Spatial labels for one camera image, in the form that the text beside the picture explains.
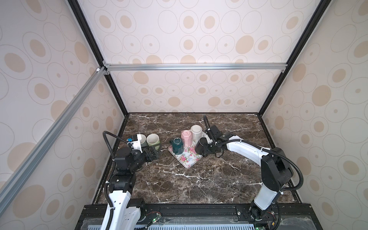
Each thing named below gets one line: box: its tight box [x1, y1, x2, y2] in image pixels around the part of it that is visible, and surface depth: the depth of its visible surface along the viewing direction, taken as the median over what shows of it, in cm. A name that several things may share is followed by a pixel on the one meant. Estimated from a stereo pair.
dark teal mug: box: [169, 137, 184, 155], surface depth 92 cm
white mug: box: [190, 124, 207, 147], surface depth 102 cm
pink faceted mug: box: [181, 129, 194, 148], surface depth 96 cm
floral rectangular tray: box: [167, 131, 213, 169], surface depth 96 cm
